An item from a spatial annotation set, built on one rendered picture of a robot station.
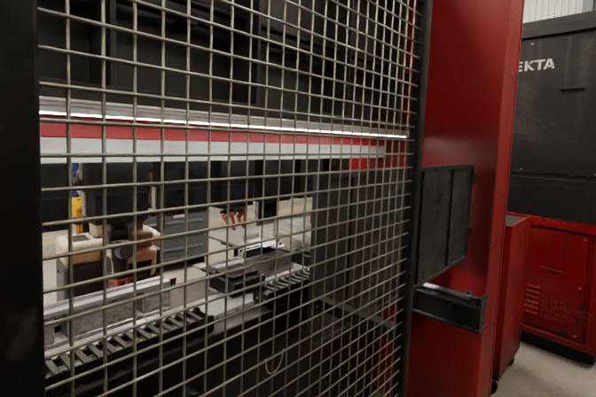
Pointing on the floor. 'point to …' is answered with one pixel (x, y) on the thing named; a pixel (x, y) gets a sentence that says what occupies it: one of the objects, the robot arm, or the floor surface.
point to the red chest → (511, 293)
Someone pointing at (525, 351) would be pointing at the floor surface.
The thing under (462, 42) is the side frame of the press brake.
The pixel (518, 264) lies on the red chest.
